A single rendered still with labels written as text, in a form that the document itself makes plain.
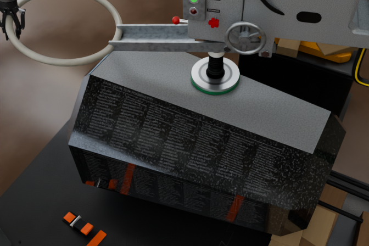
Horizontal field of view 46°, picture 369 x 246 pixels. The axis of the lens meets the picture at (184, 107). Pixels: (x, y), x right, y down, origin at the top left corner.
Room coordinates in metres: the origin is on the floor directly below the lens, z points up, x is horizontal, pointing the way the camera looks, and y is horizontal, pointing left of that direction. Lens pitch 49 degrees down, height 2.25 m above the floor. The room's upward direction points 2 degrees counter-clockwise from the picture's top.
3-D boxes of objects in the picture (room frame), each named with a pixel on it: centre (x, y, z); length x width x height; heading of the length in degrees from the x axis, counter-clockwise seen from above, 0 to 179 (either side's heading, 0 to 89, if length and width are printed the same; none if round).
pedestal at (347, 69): (1.86, -0.70, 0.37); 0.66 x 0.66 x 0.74; 61
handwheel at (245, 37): (1.23, -0.23, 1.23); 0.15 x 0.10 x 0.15; 77
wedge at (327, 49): (1.63, -0.77, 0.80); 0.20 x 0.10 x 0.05; 102
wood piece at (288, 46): (1.67, -0.54, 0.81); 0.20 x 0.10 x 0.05; 159
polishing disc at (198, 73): (1.37, -0.14, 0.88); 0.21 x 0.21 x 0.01
